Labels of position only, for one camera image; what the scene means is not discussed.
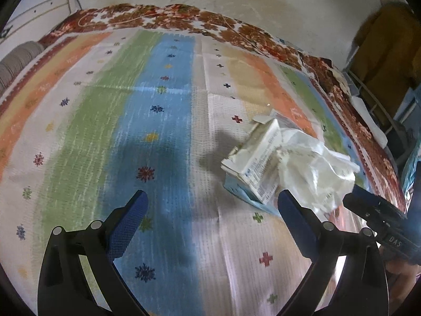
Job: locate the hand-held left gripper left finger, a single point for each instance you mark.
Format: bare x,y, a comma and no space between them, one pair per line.
131,223

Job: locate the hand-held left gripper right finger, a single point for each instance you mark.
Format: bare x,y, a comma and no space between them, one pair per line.
296,227

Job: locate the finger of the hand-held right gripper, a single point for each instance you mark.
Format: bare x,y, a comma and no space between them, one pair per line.
361,202

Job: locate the white plastic bag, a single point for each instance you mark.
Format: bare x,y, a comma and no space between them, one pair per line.
315,164

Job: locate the carton box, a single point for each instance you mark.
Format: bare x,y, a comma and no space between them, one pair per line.
259,158

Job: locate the teal plastic bag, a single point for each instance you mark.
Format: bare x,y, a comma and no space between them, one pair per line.
411,174

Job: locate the colourful striped mat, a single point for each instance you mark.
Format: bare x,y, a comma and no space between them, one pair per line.
164,105

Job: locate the mustard yellow hanging garment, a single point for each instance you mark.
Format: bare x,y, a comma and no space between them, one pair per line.
388,49

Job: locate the red floral blanket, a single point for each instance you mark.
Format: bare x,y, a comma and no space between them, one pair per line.
263,39

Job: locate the grey ribbed bolster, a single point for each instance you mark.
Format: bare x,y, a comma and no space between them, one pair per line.
16,62

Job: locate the metal frame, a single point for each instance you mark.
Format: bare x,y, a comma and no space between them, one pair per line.
368,89

